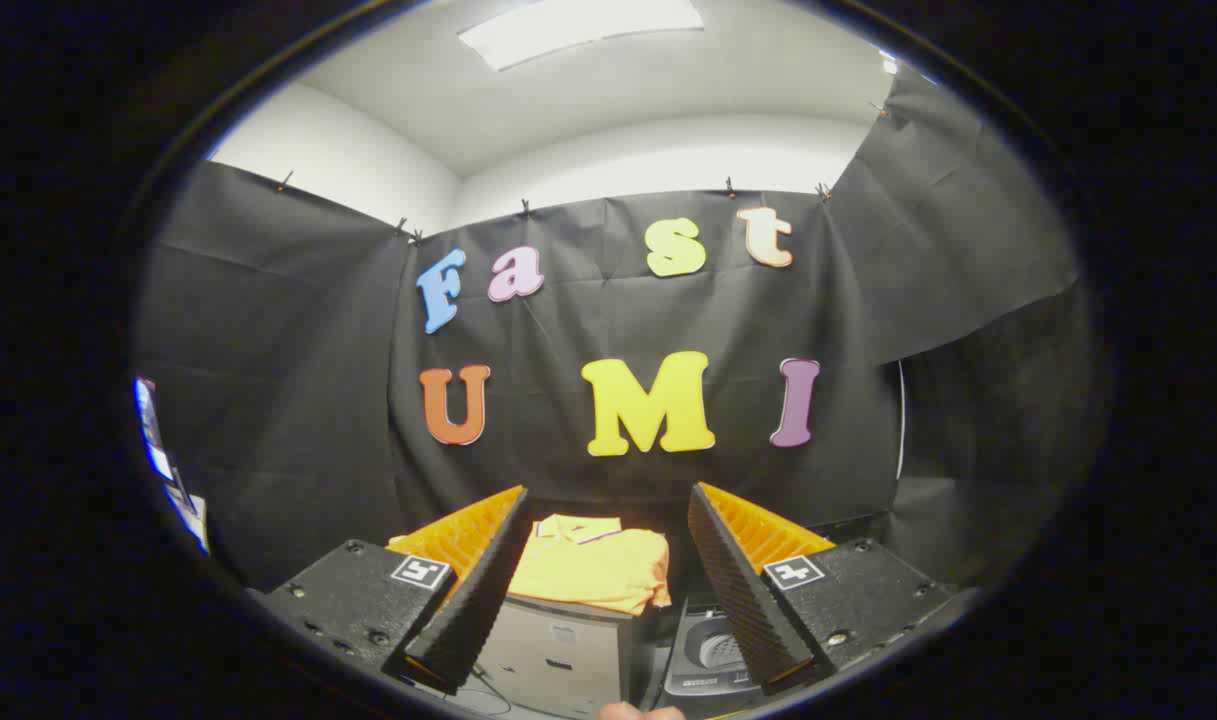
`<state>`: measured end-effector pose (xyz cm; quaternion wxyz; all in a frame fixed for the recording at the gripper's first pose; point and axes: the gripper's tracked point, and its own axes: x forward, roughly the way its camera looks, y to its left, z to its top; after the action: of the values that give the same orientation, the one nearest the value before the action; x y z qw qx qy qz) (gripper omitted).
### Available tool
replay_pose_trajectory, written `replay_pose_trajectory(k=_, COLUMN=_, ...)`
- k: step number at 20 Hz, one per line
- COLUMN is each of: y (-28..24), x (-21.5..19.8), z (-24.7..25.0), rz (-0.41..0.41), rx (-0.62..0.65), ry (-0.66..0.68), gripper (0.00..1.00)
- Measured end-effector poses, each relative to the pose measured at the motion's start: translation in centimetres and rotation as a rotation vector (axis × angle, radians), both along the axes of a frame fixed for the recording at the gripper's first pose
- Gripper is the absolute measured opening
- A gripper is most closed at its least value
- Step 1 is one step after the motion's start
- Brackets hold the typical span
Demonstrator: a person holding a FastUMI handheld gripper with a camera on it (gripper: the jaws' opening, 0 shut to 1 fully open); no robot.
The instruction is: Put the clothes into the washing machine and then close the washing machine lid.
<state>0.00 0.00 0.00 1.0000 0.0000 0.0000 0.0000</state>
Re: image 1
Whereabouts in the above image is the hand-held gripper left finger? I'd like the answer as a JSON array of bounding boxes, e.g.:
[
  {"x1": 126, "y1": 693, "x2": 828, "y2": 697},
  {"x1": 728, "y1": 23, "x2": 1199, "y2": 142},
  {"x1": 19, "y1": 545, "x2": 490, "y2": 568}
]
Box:
[{"x1": 253, "y1": 485, "x2": 531, "y2": 696}]

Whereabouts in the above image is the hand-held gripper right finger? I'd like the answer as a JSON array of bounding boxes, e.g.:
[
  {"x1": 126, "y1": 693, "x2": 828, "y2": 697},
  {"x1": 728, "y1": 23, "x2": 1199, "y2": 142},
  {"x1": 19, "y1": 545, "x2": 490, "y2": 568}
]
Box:
[{"x1": 686, "y1": 481, "x2": 969, "y2": 697}]

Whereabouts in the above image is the grey washing machine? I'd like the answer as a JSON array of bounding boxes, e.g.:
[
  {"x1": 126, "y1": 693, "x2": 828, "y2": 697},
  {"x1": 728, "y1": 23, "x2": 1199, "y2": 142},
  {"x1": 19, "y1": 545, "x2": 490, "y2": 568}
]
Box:
[{"x1": 656, "y1": 598, "x2": 769, "y2": 717}]

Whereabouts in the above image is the orange polo shirt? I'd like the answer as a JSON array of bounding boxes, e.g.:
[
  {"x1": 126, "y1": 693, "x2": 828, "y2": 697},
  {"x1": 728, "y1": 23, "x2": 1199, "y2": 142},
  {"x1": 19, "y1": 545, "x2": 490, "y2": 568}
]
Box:
[{"x1": 508, "y1": 514, "x2": 672, "y2": 616}]

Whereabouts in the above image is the grey cabinet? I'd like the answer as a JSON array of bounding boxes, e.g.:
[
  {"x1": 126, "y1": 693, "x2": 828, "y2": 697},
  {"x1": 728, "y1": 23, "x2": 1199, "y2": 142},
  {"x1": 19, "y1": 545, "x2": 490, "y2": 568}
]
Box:
[{"x1": 468, "y1": 590, "x2": 641, "y2": 719}]

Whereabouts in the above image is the black backdrop cloth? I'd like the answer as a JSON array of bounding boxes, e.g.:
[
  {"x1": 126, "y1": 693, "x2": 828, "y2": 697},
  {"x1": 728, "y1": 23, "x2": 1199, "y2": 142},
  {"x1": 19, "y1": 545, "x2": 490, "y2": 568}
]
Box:
[{"x1": 133, "y1": 65, "x2": 1084, "y2": 591}]

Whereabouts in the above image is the blue and white printed sheet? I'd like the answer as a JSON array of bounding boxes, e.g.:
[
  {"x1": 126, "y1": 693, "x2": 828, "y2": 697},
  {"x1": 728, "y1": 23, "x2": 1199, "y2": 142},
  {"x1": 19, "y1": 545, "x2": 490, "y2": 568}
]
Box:
[{"x1": 133, "y1": 375, "x2": 214, "y2": 556}]

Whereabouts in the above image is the white ceiling light panel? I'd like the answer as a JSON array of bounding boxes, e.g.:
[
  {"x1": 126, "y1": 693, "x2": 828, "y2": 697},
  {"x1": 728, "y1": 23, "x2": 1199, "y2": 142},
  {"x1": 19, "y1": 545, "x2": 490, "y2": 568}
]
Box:
[{"x1": 456, "y1": 0, "x2": 706, "y2": 73}]

